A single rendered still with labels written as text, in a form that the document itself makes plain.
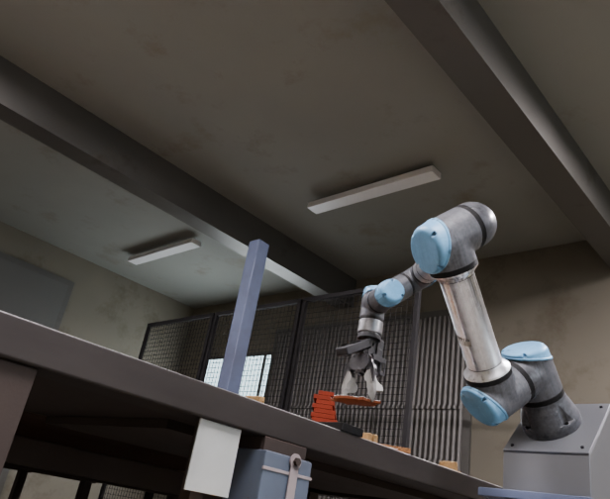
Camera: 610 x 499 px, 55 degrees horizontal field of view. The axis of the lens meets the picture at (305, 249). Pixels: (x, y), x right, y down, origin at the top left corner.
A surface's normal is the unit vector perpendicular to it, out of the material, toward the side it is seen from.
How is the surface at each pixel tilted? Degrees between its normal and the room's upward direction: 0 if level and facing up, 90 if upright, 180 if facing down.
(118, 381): 90
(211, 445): 90
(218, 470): 90
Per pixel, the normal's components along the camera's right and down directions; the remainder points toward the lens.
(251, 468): -0.66, -0.41
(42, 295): 0.74, -0.18
